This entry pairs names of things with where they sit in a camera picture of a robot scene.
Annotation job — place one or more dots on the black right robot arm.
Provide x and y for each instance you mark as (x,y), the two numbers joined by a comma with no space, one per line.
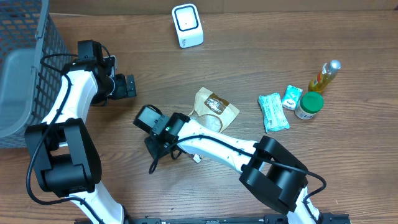
(266,168)

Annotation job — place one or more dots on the white barcode scanner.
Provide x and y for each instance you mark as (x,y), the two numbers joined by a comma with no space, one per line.
(187,25)

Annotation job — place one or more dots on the yellow oil bottle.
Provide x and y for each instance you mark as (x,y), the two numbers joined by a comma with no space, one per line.
(325,76)

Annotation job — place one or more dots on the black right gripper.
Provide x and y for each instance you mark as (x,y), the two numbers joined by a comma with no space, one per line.
(155,142)

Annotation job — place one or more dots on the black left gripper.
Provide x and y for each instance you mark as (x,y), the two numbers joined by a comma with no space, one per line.
(129,86)

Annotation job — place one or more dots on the teal tissue packet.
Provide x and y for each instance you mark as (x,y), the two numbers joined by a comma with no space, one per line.
(291,97)

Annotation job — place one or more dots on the grey plastic mesh basket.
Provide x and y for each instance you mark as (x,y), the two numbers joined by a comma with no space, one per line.
(31,47)

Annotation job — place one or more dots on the brown snack pouch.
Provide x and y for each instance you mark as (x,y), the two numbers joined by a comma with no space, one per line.
(212,112)

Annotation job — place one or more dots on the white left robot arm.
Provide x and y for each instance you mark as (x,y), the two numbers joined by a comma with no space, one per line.
(64,163)

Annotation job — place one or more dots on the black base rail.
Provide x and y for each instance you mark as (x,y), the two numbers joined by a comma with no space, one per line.
(329,218)

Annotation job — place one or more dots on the mint wet wipes pack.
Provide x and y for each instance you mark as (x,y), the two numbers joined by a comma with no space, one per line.
(273,112)

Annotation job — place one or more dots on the green lid jar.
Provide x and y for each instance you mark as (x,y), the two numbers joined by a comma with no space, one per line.
(309,105)

